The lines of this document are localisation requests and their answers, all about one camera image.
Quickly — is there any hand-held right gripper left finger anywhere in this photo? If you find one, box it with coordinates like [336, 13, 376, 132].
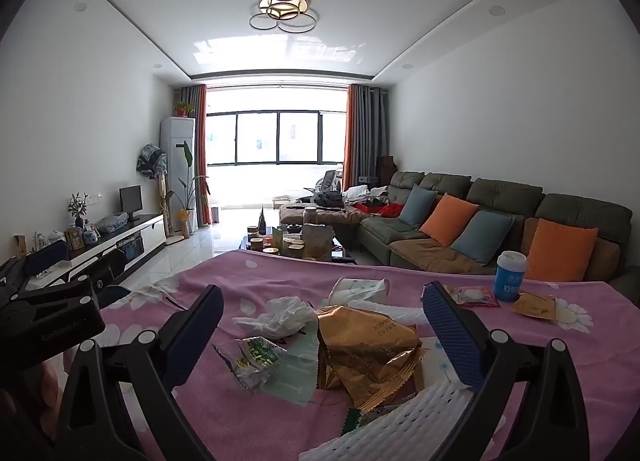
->
[55, 284, 224, 461]

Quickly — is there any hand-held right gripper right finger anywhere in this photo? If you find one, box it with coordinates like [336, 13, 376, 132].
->
[422, 281, 591, 461]

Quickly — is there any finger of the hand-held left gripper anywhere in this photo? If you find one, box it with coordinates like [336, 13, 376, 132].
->
[90, 285, 133, 312]
[0, 240, 71, 302]

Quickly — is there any gold foil wrapper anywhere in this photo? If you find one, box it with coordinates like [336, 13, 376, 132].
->
[316, 305, 426, 414]

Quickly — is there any white tissue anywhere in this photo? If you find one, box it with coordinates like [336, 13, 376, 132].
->
[232, 297, 314, 339]

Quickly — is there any white foam net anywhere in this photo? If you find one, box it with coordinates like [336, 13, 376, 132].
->
[299, 378, 481, 461]

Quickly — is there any red-edged snack packet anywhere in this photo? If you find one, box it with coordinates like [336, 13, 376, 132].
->
[445, 286, 501, 310]

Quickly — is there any small plant in vase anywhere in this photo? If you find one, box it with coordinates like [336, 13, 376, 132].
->
[67, 192, 89, 230]

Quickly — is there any white plastic bag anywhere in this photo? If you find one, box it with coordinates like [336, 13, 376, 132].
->
[347, 298, 427, 328]

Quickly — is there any green snack wrapper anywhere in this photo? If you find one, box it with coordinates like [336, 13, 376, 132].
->
[214, 336, 289, 392]

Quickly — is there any plastic-wrapped bundle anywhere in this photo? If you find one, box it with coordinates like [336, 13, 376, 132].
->
[95, 215, 127, 235]

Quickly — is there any white black TV cabinet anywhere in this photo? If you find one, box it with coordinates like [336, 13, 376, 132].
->
[0, 214, 166, 302]

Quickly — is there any blue paper cup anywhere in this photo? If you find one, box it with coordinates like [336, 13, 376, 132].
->
[495, 251, 529, 303]

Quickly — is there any brown seat pad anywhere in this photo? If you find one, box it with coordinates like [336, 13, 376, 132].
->
[390, 233, 501, 274]

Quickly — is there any gold snack packet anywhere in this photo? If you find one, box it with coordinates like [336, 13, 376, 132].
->
[511, 291, 557, 325]

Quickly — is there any black monitor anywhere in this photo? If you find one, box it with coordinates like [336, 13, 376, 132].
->
[119, 185, 144, 222]

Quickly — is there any blue-grey cushion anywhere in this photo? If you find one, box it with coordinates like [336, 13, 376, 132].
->
[450, 210, 515, 266]
[400, 184, 439, 228]

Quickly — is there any tall leafy potted plant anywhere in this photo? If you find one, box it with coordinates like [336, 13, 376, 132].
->
[167, 141, 209, 234]

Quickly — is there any orange cushion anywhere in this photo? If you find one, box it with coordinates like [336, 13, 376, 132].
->
[419, 194, 480, 247]
[525, 218, 599, 283]

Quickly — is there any group of jars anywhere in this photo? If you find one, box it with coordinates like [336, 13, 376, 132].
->
[247, 221, 303, 259]

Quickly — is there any dark glass coffee table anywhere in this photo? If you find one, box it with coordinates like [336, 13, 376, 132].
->
[242, 233, 358, 266]

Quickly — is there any cloth-covered standing fan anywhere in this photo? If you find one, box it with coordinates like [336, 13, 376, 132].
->
[136, 142, 174, 247]

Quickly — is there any olive green sofa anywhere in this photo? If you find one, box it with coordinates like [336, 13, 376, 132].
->
[360, 171, 640, 302]

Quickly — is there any brown covered ottoman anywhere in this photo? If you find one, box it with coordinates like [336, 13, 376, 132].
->
[279, 204, 365, 242]

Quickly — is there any pink printed blanket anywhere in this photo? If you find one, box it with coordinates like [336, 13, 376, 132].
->
[95, 248, 640, 461]

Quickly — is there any white clothes pile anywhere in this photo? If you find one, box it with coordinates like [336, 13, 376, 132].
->
[345, 185, 389, 205]

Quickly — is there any white standing air conditioner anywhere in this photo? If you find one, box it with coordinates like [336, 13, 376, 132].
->
[160, 116, 197, 237]

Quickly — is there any orange grey curtain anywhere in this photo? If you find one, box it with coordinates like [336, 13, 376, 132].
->
[180, 84, 211, 228]
[344, 84, 396, 189]

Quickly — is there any dark wooden cabinet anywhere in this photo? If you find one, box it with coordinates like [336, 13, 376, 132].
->
[376, 156, 399, 187]

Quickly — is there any black clothes pile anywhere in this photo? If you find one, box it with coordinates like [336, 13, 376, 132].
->
[312, 191, 347, 208]

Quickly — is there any grey chair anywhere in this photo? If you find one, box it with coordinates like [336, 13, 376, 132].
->
[317, 168, 346, 192]

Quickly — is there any large window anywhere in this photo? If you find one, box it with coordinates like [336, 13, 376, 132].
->
[206, 111, 347, 167]

